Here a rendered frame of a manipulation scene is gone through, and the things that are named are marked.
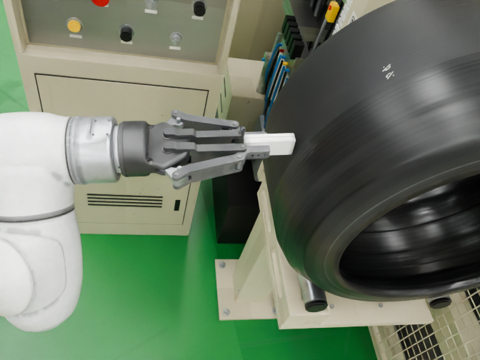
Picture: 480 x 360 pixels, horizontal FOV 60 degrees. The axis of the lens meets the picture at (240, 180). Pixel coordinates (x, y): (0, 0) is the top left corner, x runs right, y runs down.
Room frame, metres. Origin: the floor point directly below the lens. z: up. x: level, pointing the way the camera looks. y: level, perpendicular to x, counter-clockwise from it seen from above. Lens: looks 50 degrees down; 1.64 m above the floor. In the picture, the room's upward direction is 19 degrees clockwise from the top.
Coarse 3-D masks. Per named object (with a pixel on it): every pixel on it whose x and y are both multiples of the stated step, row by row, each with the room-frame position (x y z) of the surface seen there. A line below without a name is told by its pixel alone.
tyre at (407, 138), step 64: (448, 0) 0.58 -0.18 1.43; (320, 64) 0.53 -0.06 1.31; (448, 64) 0.46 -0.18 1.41; (320, 128) 0.43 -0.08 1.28; (384, 128) 0.39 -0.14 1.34; (448, 128) 0.39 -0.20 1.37; (320, 192) 0.36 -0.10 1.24; (384, 192) 0.36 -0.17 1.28; (448, 192) 0.71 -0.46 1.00; (320, 256) 0.35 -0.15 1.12; (384, 256) 0.54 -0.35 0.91; (448, 256) 0.56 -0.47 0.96
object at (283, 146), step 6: (258, 138) 0.42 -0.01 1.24; (264, 138) 0.42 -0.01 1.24; (270, 138) 0.42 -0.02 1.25; (276, 138) 0.42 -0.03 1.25; (282, 138) 0.43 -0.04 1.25; (288, 138) 0.43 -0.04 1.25; (294, 138) 0.43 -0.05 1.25; (246, 144) 0.41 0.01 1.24; (252, 144) 0.41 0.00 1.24; (258, 144) 0.41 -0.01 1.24; (264, 144) 0.41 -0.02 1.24; (270, 144) 0.42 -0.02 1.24; (276, 144) 0.42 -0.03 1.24; (282, 144) 0.42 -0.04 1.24; (288, 144) 0.43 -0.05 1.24; (276, 150) 0.42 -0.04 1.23; (282, 150) 0.42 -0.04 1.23; (288, 150) 0.43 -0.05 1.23
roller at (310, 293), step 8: (304, 280) 0.42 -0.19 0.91; (304, 288) 0.41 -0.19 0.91; (312, 288) 0.41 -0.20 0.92; (320, 288) 0.41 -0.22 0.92; (304, 296) 0.39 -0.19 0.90; (312, 296) 0.39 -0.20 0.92; (320, 296) 0.39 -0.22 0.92; (304, 304) 0.38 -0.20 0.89; (312, 304) 0.38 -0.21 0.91; (320, 304) 0.38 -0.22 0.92
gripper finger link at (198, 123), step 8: (176, 112) 0.43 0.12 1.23; (184, 120) 0.42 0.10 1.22; (192, 120) 0.42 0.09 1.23; (200, 120) 0.43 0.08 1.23; (208, 120) 0.43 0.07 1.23; (216, 120) 0.44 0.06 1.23; (224, 120) 0.44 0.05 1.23; (184, 128) 0.42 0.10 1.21; (192, 128) 0.42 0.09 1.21; (200, 128) 0.43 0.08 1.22; (208, 128) 0.43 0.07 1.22; (216, 128) 0.43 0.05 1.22; (224, 128) 0.44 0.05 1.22; (232, 128) 0.43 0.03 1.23
